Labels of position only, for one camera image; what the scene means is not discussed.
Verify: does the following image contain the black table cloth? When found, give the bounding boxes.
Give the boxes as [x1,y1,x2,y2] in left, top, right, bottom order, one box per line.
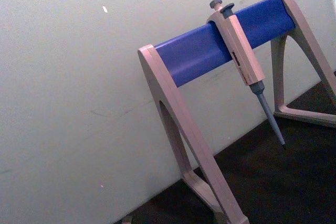
[128,70,336,224]

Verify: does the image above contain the grey stand with blue bar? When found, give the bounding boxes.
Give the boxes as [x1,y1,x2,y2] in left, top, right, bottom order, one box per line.
[115,0,336,224]

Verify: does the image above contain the grey pipette with blue tip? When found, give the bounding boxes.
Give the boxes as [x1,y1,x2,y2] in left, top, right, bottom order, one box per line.
[206,0,287,152]

